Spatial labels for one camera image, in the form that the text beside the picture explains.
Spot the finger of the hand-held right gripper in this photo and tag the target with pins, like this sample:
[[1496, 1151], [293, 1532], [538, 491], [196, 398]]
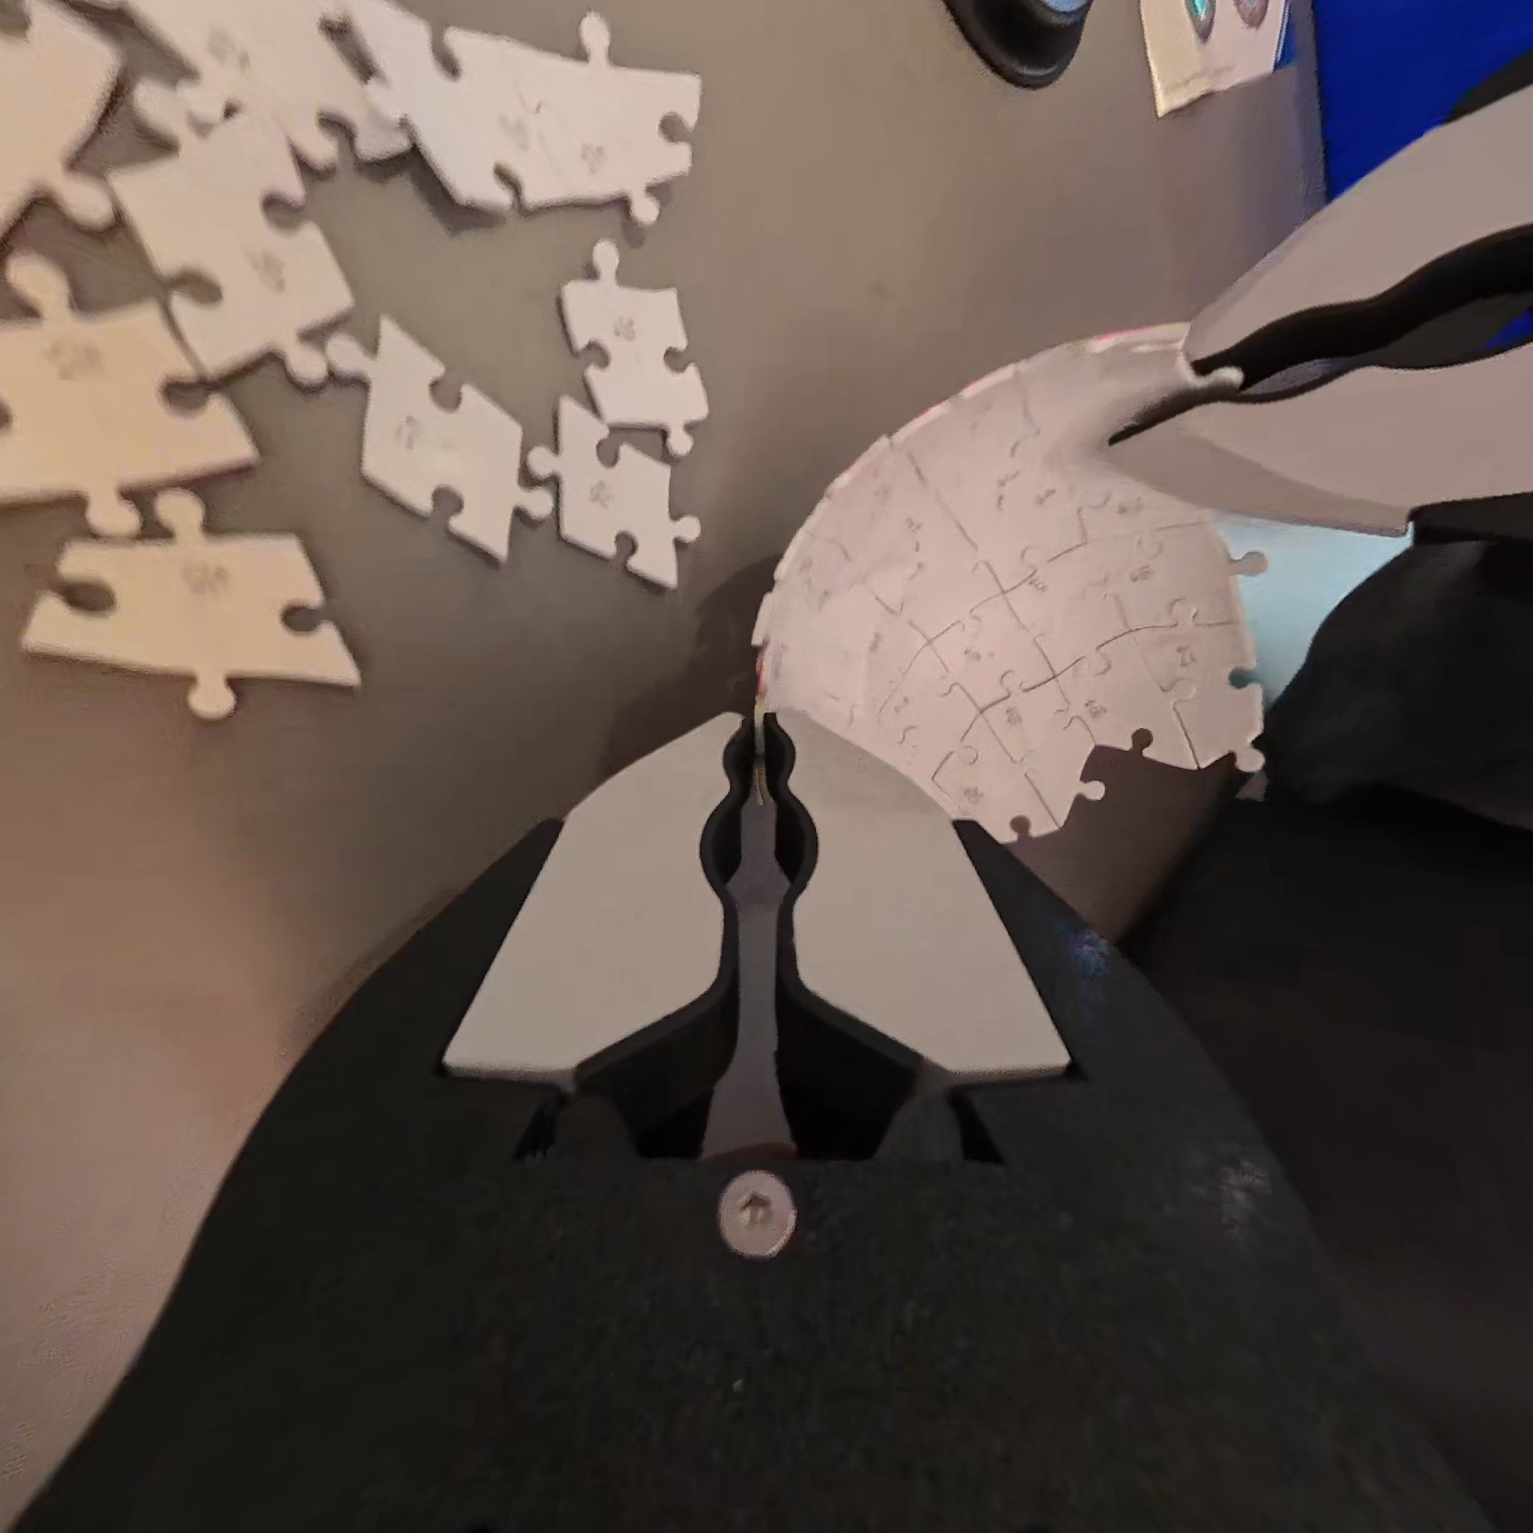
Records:
[[1377, 444], [1377, 228]]

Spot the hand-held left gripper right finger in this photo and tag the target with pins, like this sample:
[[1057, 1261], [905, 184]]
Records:
[[915, 947]]

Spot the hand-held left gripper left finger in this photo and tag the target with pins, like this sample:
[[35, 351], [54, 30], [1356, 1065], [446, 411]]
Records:
[[600, 947]]

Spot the partly built puzzle ball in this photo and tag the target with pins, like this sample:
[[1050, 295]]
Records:
[[1016, 574]]

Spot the group of puzzle pieces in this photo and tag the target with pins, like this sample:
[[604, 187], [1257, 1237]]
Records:
[[240, 275]]

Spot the person's right forearm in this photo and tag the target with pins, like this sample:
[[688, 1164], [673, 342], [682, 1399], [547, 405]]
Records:
[[1413, 683]]

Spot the black round puzzle stand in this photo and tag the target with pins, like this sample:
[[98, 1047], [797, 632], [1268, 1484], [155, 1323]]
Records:
[[1016, 49]]

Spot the blue bin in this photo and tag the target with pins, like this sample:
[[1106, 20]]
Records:
[[1401, 72]]

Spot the white paper sheet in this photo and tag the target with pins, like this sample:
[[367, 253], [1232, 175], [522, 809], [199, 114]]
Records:
[[1210, 54]]

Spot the person's dark trousers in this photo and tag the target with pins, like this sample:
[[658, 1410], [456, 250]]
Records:
[[1377, 1076]]

